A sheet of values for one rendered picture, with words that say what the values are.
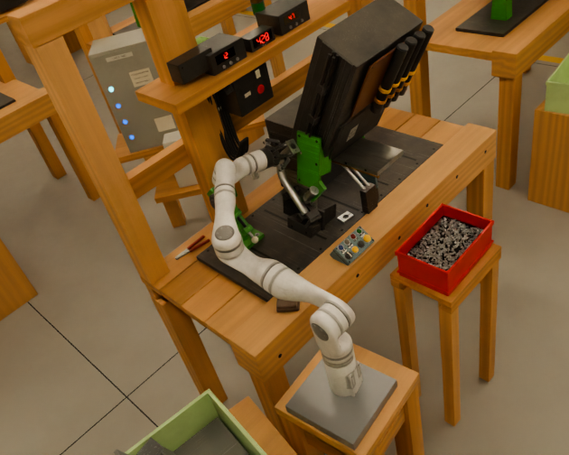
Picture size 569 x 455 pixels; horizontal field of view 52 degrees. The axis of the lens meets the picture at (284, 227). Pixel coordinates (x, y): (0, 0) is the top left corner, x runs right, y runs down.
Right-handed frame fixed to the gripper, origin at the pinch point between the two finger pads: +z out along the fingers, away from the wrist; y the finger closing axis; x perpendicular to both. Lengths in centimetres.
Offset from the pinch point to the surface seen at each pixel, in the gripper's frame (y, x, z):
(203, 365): -57, 88, -31
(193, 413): -63, 8, -77
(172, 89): 33.9, -0.5, -32.9
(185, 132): 24.3, 16.2, -25.7
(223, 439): -74, 6, -73
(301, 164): -6.9, 1.3, 2.9
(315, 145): -5.0, -10.6, 2.9
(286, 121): 12.1, 4.6, 10.6
